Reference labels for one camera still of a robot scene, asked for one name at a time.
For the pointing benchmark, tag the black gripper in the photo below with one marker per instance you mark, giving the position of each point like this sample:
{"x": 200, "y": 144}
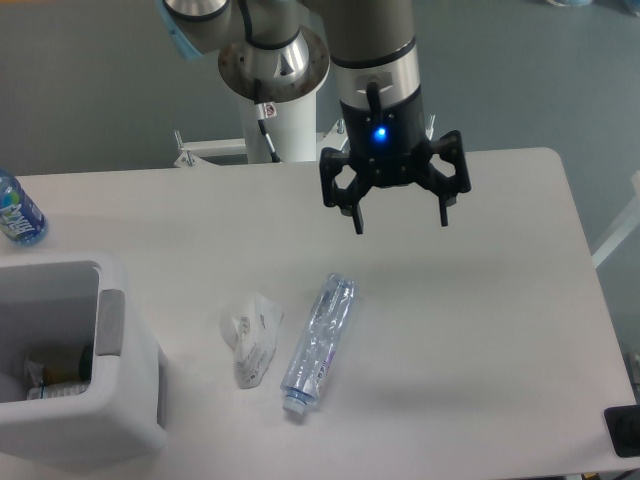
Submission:
{"x": 394, "y": 152}

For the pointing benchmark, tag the crushed clear plastic bottle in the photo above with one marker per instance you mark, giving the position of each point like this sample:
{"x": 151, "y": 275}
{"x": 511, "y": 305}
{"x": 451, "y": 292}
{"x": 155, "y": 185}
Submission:
{"x": 308, "y": 369}

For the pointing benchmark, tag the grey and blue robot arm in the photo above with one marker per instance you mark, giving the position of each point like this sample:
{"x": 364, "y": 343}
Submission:
{"x": 371, "y": 44}

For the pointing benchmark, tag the white trash can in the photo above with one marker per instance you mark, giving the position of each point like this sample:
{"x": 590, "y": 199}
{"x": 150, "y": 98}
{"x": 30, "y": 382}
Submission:
{"x": 53, "y": 305}

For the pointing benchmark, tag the trash inside the can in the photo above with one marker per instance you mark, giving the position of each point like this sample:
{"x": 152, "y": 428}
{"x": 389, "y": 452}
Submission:
{"x": 54, "y": 373}

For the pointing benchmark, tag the black device at table edge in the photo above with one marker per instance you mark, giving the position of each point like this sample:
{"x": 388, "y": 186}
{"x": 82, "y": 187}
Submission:
{"x": 623, "y": 426}

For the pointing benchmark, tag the blue labelled water bottle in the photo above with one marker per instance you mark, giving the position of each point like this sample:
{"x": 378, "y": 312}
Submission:
{"x": 22, "y": 222}

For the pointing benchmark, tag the white frame at right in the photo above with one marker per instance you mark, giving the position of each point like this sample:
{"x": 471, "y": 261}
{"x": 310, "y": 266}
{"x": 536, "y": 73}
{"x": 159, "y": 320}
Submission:
{"x": 619, "y": 229}

